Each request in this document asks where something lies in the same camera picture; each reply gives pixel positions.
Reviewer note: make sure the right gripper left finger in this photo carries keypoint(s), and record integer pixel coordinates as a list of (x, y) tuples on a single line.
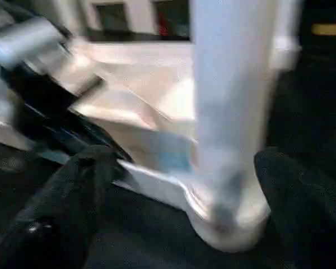
[(56, 218)]

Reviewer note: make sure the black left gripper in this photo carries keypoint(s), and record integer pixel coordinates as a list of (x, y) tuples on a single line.
[(33, 101)]

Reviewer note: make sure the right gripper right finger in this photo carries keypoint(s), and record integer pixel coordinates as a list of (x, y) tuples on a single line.
[(308, 213)]

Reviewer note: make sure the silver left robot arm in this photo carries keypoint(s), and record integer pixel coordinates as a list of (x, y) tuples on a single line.
[(22, 42)]

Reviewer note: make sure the white plastic table top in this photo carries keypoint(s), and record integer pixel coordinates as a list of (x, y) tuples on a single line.
[(145, 84)]

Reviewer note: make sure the black box with yellow label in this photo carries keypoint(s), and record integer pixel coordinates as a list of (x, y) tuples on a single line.
[(325, 28)]

